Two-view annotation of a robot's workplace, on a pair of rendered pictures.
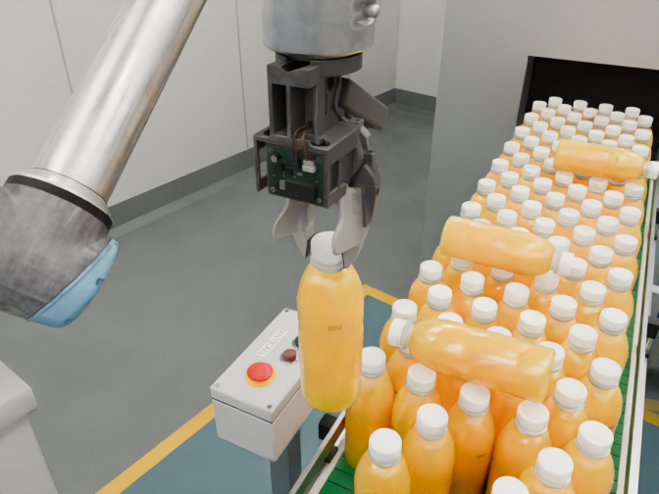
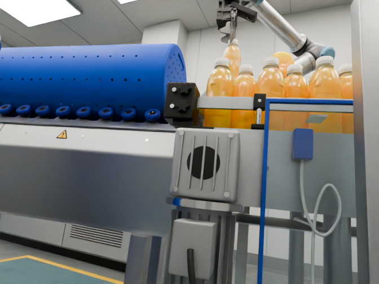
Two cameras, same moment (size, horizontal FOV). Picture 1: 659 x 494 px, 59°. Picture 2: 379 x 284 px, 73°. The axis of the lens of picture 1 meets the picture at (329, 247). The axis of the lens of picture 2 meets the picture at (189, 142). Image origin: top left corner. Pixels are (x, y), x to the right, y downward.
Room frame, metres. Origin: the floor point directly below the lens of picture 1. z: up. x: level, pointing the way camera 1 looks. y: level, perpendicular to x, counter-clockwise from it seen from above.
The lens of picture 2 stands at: (0.14, -0.87, 0.74)
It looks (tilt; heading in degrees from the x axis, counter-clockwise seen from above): 12 degrees up; 76
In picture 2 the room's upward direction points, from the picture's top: 6 degrees clockwise
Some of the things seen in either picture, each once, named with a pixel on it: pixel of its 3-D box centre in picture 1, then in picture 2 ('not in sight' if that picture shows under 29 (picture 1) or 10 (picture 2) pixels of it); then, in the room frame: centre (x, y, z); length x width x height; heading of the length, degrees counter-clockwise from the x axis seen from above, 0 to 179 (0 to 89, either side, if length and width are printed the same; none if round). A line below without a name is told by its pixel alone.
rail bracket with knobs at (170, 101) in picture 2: not in sight; (183, 108); (0.27, -0.29, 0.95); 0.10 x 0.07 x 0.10; 63
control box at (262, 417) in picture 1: (280, 378); not in sight; (0.64, 0.07, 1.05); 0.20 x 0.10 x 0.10; 153
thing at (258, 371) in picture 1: (260, 372); not in sight; (0.59, 0.10, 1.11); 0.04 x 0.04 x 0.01
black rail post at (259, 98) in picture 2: not in sight; (259, 111); (0.42, -0.39, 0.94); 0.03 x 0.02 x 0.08; 153
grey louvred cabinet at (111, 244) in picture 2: not in sight; (89, 186); (-0.16, 2.38, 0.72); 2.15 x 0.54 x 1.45; 141
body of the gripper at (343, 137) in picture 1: (315, 123); (228, 13); (0.48, 0.01, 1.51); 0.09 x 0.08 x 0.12; 153
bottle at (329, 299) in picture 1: (330, 327); (231, 67); (0.50, 0.00, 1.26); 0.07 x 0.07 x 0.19
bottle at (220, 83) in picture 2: not in sight; (219, 100); (0.37, -0.27, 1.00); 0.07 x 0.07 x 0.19
